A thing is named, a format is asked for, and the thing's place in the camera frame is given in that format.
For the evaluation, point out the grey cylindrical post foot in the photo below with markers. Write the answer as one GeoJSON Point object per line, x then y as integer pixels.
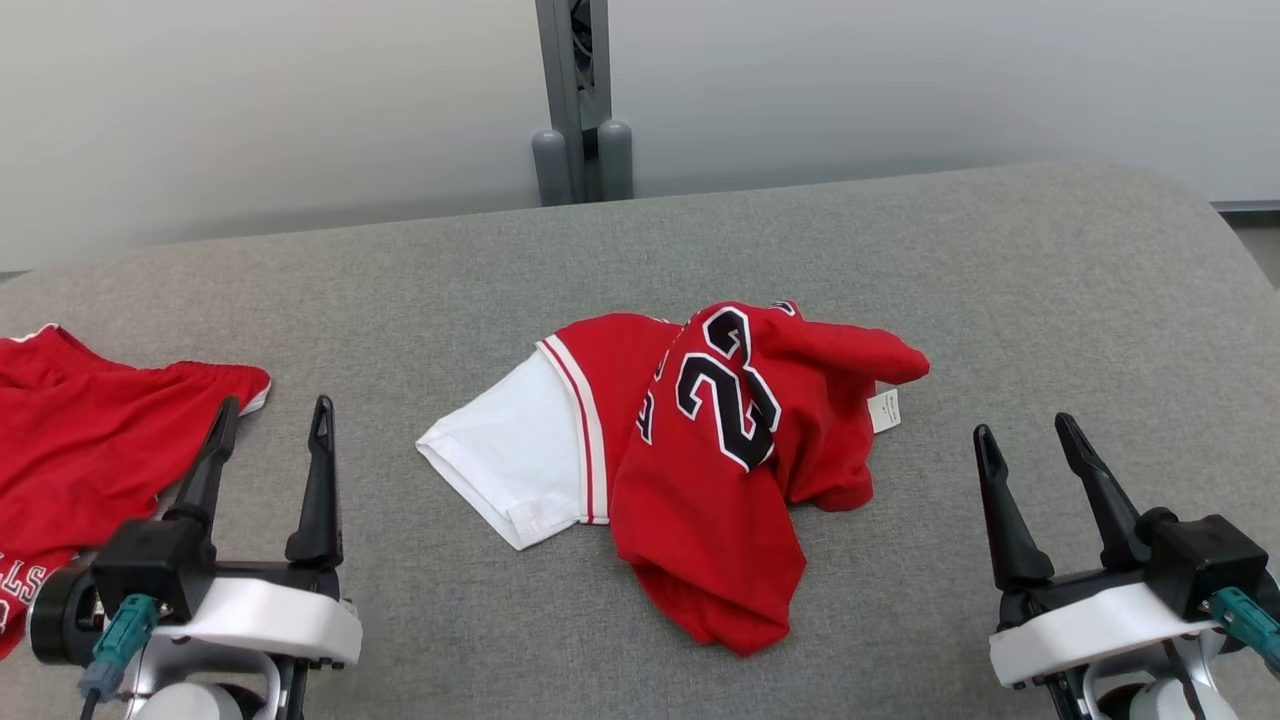
{"type": "Point", "coordinates": [550, 170]}
{"type": "Point", "coordinates": [615, 160]}

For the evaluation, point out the grey metal partition post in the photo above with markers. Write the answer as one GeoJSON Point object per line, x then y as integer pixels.
{"type": "Point", "coordinates": [562, 80]}

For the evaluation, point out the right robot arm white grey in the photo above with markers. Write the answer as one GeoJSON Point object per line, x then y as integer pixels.
{"type": "Point", "coordinates": [1170, 700]}

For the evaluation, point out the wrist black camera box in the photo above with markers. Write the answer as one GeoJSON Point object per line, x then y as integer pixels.
{"type": "Point", "coordinates": [150, 565]}
{"type": "Point", "coordinates": [1210, 555]}

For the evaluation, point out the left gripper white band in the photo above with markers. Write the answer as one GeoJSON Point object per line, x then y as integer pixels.
{"type": "Point", "coordinates": [270, 625]}

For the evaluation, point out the red shorts with white trim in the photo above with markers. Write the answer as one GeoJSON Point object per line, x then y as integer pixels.
{"type": "Point", "coordinates": [80, 440]}

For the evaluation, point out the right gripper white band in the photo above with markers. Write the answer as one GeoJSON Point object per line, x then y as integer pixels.
{"type": "Point", "coordinates": [1090, 625]}

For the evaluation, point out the red white number 23 jersey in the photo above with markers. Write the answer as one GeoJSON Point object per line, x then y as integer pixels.
{"type": "Point", "coordinates": [700, 520]}

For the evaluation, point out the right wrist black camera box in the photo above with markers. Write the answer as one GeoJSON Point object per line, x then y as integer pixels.
{"type": "Point", "coordinates": [1210, 555]}

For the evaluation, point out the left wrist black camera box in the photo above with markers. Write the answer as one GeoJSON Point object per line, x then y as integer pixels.
{"type": "Point", "coordinates": [150, 565]}

